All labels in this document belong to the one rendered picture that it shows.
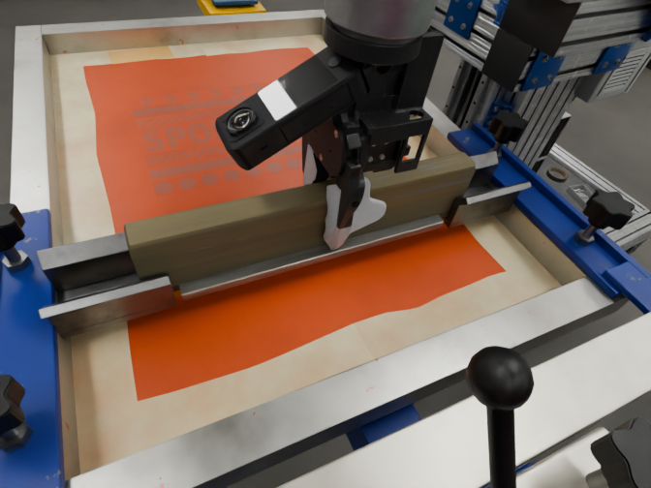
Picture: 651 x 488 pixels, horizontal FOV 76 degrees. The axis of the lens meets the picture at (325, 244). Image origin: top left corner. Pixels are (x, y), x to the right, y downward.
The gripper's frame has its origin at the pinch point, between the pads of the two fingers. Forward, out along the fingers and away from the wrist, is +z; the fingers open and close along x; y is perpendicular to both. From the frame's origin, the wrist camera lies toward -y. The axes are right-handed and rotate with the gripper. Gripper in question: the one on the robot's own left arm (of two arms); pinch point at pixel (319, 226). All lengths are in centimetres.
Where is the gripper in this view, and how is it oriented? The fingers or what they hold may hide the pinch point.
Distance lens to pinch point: 43.9
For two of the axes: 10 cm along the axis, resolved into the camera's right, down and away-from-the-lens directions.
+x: -4.1, -7.1, 5.8
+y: 9.0, -2.4, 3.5
